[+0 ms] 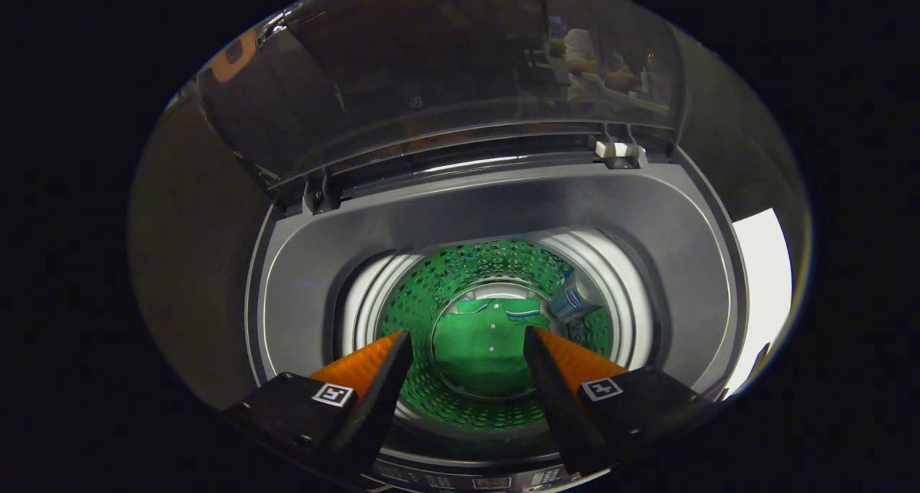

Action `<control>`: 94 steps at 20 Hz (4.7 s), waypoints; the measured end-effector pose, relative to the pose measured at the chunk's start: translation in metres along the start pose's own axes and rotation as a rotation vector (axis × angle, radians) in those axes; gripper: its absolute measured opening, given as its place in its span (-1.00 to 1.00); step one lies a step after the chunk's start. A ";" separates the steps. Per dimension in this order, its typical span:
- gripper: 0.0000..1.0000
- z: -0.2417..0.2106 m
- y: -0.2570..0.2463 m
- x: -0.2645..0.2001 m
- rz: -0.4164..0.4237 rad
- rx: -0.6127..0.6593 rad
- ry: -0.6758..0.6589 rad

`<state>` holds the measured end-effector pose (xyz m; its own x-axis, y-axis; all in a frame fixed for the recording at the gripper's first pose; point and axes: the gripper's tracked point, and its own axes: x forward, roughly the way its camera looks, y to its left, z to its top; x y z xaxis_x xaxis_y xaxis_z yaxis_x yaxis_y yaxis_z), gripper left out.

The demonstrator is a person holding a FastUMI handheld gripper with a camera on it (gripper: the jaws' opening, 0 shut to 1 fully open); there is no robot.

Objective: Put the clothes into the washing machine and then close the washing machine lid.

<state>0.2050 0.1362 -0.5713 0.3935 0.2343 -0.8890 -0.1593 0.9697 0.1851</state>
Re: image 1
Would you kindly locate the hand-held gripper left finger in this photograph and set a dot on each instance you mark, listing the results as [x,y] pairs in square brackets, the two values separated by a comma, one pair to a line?
[374,399]

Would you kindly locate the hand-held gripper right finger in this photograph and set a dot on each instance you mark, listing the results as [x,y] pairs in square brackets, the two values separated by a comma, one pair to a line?
[560,399]

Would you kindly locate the green polo shirt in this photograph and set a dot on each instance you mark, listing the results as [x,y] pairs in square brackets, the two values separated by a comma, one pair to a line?
[474,349]

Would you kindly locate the grey washing machine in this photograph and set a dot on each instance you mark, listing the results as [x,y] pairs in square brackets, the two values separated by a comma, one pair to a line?
[503,205]

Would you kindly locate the transparent washing machine lid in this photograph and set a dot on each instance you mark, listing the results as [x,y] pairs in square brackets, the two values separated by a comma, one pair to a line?
[431,69]

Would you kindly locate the white side table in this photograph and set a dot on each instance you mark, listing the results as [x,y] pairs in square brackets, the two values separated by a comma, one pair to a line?
[765,284]

